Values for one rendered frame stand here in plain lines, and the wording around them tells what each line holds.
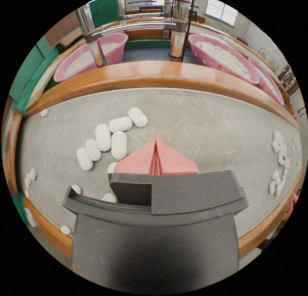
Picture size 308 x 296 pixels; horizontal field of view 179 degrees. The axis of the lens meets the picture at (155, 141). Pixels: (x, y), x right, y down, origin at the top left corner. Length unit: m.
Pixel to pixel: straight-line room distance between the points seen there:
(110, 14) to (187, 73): 2.63
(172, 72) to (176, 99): 0.05
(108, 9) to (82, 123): 2.66
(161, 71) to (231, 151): 0.17
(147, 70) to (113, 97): 0.07
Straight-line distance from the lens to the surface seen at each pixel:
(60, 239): 0.31
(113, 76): 0.19
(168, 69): 0.19
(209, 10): 5.64
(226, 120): 0.20
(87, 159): 0.15
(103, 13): 2.78
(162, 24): 0.19
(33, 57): 0.64
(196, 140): 0.16
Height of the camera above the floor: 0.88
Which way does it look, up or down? 76 degrees down
